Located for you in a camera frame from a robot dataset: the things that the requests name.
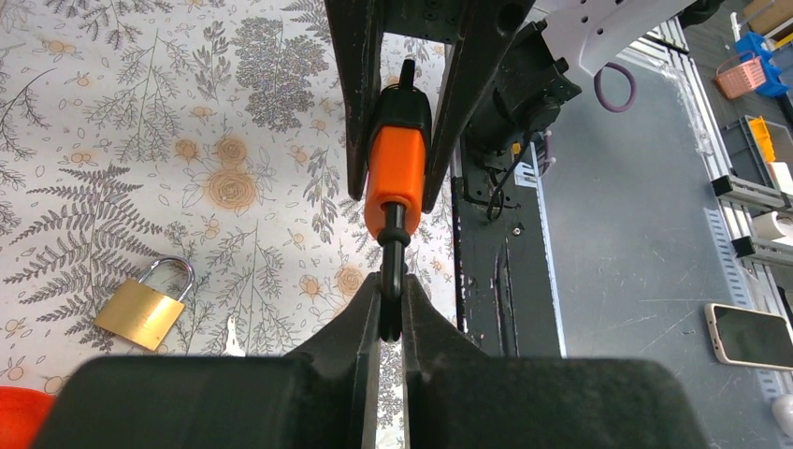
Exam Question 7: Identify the blue storage bin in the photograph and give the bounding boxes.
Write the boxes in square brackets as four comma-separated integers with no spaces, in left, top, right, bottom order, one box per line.
[735,32,790,98]

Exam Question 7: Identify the floral patterned mat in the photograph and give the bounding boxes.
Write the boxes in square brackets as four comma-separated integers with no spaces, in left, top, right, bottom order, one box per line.
[1,1,382,397]

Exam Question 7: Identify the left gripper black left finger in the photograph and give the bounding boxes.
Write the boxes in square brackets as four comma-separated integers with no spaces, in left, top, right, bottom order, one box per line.
[34,273,380,448]

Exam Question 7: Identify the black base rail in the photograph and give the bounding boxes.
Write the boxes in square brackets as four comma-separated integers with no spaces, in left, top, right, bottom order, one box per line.
[452,155,567,357]

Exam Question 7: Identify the white smartphone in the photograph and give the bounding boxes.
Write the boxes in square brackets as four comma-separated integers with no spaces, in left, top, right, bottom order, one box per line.
[704,303,792,371]

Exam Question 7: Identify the brass padlock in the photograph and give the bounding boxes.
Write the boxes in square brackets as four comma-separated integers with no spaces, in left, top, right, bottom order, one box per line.
[94,255,195,351]

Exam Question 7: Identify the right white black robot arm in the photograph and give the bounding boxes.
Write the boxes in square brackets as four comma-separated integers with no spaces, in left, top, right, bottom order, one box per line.
[324,1,690,212]

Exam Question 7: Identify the small silver key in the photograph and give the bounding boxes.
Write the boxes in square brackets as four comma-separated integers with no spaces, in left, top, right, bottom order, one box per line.
[222,314,246,357]

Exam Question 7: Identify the pink plastic basket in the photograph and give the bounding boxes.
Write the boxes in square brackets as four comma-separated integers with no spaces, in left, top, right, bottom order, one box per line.
[714,51,767,100]

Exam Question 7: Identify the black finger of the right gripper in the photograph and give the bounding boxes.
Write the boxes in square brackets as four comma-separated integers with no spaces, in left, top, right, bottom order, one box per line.
[423,0,534,213]
[324,0,384,201]

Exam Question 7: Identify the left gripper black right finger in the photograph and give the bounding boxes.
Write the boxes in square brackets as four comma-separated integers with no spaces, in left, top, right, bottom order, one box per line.
[401,275,707,448]

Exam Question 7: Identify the orange t-shirt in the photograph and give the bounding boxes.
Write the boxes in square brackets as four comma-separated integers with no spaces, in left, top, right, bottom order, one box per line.
[1,386,55,449]

